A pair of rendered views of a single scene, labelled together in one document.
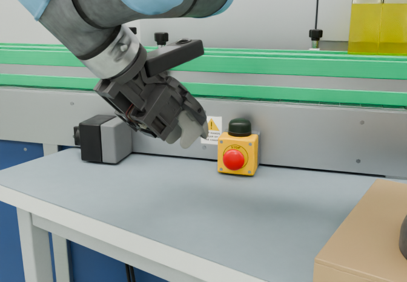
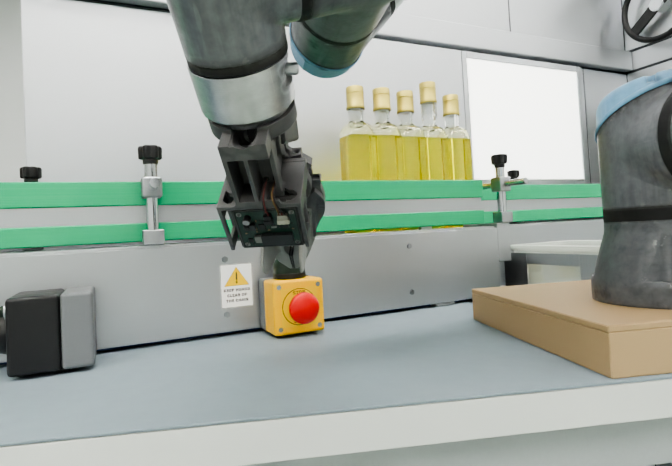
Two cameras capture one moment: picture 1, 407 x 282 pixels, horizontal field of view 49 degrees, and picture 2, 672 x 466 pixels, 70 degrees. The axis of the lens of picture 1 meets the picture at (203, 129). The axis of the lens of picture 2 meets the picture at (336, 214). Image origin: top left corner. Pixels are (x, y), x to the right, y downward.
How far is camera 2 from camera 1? 45 cm
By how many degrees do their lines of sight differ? 44
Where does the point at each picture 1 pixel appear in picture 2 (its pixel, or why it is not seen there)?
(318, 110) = (365, 238)
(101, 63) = (265, 88)
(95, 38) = (275, 34)
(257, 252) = (488, 374)
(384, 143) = (431, 267)
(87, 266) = not seen: outside the picture
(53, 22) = not seen: outside the picture
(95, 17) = not seen: outside the picture
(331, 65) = (367, 186)
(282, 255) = (513, 368)
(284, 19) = not seen: hidden behind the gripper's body
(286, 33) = not seen: hidden behind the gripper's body
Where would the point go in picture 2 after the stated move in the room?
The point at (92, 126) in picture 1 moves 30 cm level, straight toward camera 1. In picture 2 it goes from (41, 299) to (248, 316)
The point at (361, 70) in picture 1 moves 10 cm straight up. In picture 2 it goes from (396, 190) to (392, 131)
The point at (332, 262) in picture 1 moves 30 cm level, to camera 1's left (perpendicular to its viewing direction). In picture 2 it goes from (629, 324) to (383, 437)
